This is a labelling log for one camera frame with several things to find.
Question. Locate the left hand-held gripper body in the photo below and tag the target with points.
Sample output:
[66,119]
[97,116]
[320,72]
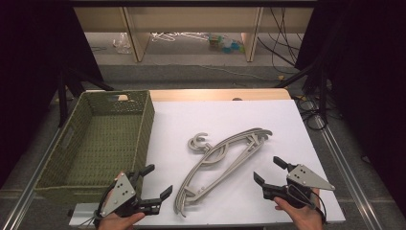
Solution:
[118,195]

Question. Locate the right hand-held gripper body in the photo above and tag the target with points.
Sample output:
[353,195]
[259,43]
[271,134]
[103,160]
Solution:
[304,179]

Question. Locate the green woven basket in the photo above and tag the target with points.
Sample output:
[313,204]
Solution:
[102,150]

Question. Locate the person's left hand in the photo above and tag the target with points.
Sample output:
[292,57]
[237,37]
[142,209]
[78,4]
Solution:
[118,223]

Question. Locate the person's right hand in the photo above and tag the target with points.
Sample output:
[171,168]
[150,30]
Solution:
[303,218]

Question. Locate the white paper sheet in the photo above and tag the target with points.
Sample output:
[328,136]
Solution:
[230,118]

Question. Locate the black metal stand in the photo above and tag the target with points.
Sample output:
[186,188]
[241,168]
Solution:
[322,89]
[62,96]

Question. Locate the black curtain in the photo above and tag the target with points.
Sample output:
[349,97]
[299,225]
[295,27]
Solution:
[367,80]
[32,64]

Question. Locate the clear plastic bag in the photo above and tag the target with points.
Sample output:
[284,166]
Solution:
[122,43]

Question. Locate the colourful plastic toys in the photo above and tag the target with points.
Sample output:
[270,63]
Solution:
[226,44]

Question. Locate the wooden shelf unit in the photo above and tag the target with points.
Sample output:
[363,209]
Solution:
[191,19]

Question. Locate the aluminium frame rail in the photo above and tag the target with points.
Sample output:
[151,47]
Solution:
[25,195]
[344,166]

